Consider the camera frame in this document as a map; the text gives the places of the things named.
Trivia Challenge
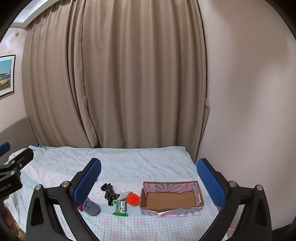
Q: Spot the orange and green plush toy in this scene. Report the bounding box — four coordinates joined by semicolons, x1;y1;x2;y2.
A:
119;191;140;207

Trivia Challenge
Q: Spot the pink patterned cardboard box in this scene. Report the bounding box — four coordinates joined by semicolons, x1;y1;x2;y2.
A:
139;181;205;217

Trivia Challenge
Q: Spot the green snack packet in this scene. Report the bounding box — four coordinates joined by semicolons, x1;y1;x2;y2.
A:
113;200;129;217

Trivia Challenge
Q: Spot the dark speckled scrunchie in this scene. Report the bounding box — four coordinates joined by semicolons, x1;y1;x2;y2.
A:
105;187;121;206

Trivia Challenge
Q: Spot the person's left hand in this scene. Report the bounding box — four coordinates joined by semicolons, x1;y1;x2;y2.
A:
3;205;20;237

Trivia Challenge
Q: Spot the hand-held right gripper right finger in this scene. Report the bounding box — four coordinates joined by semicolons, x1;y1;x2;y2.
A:
196;158;273;241

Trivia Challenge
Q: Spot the grey sock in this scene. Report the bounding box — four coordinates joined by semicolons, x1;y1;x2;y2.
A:
83;199;101;217

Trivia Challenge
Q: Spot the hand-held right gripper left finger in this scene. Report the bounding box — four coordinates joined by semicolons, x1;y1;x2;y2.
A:
26;158;102;241

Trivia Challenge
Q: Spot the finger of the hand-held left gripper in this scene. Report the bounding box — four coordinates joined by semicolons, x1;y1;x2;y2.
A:
0;142;11;158
4;148;34;171

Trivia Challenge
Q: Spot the framed wall picture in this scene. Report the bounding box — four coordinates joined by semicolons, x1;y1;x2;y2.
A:
0;54;16;98

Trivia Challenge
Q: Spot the checked blue pink bed sheet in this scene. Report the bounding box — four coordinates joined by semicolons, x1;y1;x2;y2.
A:
5;146;233;241

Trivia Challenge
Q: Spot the beige curtain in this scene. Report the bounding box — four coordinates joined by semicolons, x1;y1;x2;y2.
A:
22;0;210;156

